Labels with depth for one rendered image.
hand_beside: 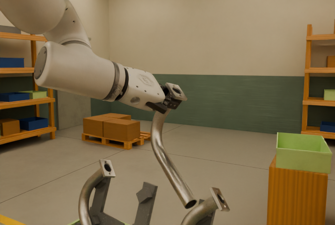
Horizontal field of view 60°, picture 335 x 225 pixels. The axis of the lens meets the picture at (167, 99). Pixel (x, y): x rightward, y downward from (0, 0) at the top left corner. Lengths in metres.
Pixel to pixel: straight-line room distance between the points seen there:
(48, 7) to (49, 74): 0.13
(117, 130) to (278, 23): 3.90
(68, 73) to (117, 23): 7.73
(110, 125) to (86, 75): 4.83
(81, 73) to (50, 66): 0.06
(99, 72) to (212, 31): 6.40
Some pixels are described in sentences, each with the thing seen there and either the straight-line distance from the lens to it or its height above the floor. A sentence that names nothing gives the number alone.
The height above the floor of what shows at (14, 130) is 0.32.
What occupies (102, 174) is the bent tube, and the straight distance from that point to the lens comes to 0.88.
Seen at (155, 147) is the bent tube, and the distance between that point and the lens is 0.74.
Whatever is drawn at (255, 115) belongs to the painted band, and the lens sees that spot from 6.69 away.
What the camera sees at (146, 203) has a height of 1.10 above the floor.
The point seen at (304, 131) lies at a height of 0.25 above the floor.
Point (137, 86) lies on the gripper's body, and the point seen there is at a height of 1.43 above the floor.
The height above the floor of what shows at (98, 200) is 1.07.
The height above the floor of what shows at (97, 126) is 0.33.
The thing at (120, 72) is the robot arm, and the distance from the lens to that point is 0.60.
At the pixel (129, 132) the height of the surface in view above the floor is 0.29.
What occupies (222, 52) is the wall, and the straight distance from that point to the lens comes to 6.80.
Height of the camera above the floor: 1.48
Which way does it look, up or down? 7 degrees down
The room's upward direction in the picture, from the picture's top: straight up
